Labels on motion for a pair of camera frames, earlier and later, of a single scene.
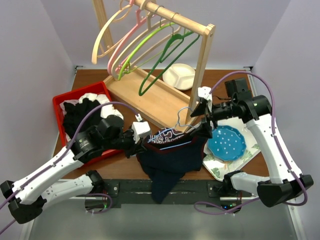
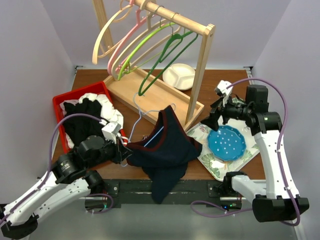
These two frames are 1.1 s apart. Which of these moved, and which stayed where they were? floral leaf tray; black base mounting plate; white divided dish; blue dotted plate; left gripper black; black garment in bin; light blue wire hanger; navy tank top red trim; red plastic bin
Moved: light blue wire hanger; left gripper black; navy tank top red trim
Stayed: red plastic bin; black garment in bin; blue dotted plate; white divided dish; black base mounting plate; floral leaf tray
